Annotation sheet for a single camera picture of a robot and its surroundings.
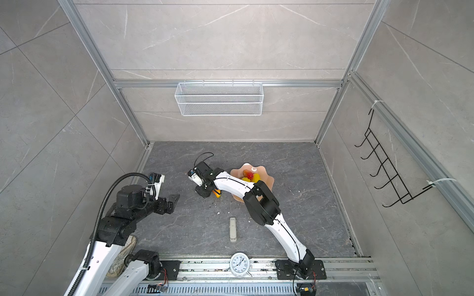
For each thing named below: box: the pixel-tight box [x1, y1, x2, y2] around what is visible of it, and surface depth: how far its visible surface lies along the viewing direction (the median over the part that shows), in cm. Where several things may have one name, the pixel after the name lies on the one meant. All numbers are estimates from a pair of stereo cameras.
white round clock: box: [228, 251, 250, 278], surface depth 74 cm
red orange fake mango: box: [242, 168, 254, 180], surface depth 102 cm
